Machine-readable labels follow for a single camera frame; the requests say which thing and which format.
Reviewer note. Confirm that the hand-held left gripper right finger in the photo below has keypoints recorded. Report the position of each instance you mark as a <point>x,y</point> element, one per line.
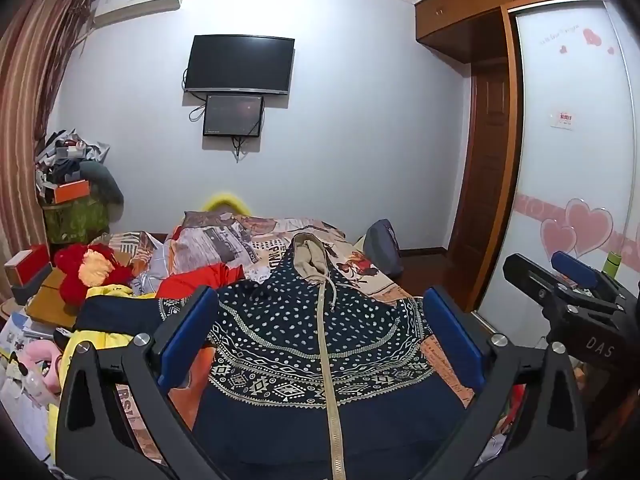
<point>455,335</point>

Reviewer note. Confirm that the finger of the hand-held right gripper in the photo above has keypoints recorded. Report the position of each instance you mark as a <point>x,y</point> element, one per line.
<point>575,267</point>
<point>527,280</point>

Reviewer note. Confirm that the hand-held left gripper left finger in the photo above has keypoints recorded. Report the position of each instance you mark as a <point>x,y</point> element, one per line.
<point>187,332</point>

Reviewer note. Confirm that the navy patterned hoodie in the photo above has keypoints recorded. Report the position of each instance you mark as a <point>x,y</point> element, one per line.
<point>300,320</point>

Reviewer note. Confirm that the green bottle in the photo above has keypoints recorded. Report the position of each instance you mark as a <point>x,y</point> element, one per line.
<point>611,265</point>

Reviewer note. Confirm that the red garment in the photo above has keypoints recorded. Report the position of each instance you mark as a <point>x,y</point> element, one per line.
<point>200,277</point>

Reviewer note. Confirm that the orange cloth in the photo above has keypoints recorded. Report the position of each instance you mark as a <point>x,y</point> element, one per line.
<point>192,405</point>

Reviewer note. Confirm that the yellow garment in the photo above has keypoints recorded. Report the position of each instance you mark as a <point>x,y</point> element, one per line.
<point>102,292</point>

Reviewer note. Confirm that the printed newspaper bed sheet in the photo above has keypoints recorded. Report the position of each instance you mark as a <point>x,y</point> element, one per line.
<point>240,245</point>

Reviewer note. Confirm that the grey blue backpack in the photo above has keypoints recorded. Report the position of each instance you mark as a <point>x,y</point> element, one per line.
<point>382,247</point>

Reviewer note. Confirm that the brown wooden door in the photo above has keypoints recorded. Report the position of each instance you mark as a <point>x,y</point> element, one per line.
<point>487,160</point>

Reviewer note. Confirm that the red plush toy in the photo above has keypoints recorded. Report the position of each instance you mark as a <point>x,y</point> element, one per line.
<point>70,280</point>

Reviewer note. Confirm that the yellow fuzzy thing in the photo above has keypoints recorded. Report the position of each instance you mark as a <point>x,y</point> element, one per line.
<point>222,202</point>

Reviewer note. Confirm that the wooden desk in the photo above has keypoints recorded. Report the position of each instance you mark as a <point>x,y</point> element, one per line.
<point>47,305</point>

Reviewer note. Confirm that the red white door sticker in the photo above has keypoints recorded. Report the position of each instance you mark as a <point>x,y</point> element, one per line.
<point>562,120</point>

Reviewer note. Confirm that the pink plush toy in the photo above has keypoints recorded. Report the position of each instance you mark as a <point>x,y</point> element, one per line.
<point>37,360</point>

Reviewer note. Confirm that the green covered cabinet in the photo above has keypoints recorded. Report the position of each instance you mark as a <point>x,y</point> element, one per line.
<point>75,222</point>

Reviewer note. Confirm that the red box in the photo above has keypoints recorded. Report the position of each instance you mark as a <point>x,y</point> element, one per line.
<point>27,265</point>

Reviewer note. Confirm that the orange box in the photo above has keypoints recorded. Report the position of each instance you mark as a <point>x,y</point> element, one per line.
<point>72,191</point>

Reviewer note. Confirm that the pile of clutter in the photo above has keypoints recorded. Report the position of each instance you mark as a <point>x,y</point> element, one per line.
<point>60,155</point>

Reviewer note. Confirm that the small black monitor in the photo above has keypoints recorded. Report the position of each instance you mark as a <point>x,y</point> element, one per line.
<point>232,115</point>

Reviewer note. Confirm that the wooden overhead cabinet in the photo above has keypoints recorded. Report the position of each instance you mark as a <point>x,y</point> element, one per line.
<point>475,5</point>

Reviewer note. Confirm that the striped brown curtain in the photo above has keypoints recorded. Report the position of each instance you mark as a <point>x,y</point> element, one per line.
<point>30,85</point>

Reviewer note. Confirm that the black wall television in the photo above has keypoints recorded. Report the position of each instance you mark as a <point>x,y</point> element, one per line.
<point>239,62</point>

